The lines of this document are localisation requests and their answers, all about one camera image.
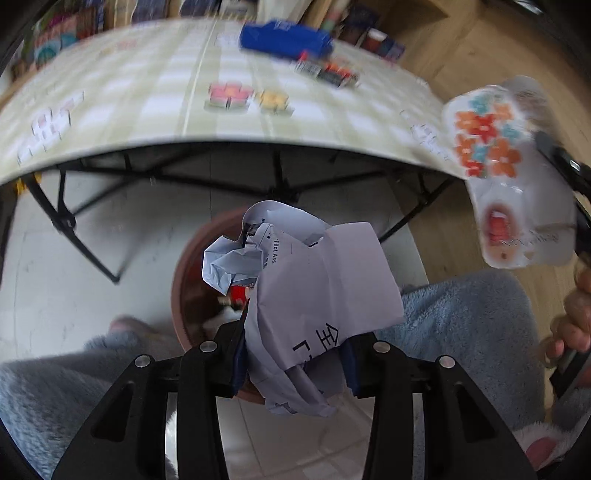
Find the blue carton box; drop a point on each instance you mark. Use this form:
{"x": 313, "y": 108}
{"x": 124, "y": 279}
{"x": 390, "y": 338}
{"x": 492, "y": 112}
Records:
{"x": 286, "y": 39}

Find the wooden shelf unit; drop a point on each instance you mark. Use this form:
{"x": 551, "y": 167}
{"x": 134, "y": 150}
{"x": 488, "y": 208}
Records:
{"x": 415, "y": 18}

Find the small blue box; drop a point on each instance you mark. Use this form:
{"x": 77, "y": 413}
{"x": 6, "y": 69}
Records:
{"x": 395, "y": 50}

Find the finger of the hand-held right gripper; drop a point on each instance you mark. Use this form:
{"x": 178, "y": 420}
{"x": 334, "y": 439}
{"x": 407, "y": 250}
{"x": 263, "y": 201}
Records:
{"x": 565, "y": 161}

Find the white paper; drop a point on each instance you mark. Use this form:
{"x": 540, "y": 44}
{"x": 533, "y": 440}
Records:
{"x": 323, "y": 286}

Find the flower print tissue packet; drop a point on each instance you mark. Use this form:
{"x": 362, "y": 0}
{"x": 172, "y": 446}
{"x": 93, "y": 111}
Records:
{"x": 508, "y": 184}

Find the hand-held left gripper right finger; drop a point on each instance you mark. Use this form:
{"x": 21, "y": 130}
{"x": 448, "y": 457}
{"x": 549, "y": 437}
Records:
{"x": 349, "y": 367}

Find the person's fuzzy slipper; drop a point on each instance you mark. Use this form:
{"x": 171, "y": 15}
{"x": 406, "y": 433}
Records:
{"x": 131, "y": 328}

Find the person's right hand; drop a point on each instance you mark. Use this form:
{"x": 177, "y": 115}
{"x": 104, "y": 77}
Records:
{"x": 575, "y": 323}

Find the yellow floor item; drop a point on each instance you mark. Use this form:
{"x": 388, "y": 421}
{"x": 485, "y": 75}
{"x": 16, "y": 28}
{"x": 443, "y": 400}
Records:
{"x": 24, "y": 185}

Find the checked rabbit print tablecloth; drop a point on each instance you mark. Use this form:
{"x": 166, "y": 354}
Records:
{"x": 138, "y": 92}

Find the gold blue gift box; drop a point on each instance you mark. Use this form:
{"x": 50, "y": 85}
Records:
{"x": 198, "y": 7}
{"x": 150, "y": 9}

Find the brown plastic bin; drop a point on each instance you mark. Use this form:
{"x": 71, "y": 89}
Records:
{"x": 189, "y": 277}

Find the dark blue shelf box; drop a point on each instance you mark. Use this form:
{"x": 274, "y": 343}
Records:
{"x": 360, "y": 21}

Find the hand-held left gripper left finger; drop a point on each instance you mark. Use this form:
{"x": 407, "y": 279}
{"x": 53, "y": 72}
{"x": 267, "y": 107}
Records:
{"x": 238, "y": 369}

